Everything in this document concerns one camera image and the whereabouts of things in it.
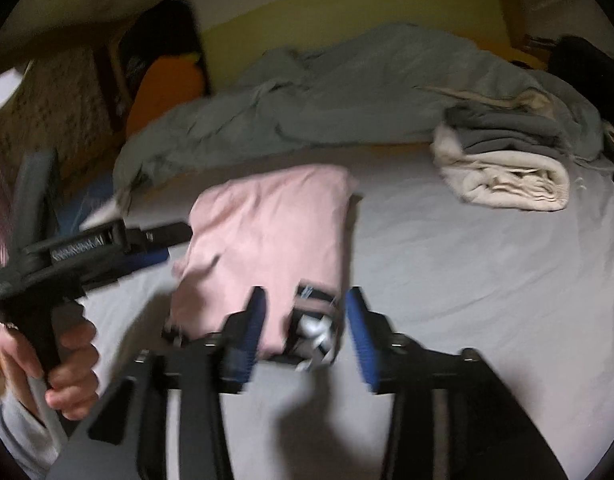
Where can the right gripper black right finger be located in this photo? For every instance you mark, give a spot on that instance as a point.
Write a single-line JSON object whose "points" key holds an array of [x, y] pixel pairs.
{"points": [[452, 416]]}

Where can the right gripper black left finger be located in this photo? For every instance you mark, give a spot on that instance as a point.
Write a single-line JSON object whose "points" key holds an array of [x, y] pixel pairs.
{"points": [[124, 436]]}

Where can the pink printed t-shirt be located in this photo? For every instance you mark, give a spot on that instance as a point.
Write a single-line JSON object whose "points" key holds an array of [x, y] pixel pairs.
{"points": [[285, 232]]}

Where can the grey sleeve forearm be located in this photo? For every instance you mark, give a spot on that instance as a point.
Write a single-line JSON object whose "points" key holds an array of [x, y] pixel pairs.
{"points": [[24, 435]]}

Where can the folded grey and cream clothes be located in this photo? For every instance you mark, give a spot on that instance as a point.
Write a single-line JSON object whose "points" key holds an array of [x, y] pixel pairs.
{"points": [[503, 153]]}

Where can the person's left hand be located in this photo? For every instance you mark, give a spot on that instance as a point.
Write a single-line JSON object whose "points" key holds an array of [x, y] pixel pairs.
{"points": [[73, 385]]}

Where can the folded white cloth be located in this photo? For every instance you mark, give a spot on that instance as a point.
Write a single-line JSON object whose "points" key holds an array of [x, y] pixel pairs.
{"points": [[115, 208]]}

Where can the grey printed bed sheet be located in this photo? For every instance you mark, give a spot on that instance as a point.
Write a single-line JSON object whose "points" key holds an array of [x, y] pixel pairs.
{"points": [[532, 291]]}

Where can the patterned brown hanging fabric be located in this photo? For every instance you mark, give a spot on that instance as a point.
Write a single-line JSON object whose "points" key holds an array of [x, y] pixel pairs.
{"points": [[60, 105]]}

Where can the orange plush toy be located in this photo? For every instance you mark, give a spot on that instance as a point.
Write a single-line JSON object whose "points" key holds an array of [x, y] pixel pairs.
{"points": [[170, 81]]}

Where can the black cushion with logo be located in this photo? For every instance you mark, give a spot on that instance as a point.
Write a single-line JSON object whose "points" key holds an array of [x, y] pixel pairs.
{"points": [[166, 31]]}

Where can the grey-green crumpled blanket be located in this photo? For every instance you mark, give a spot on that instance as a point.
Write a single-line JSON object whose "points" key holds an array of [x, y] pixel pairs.
{"points": [[378, 88]]}

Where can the black jacket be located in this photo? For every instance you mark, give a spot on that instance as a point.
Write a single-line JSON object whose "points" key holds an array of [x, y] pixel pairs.
{"points": [[573, 64]]}

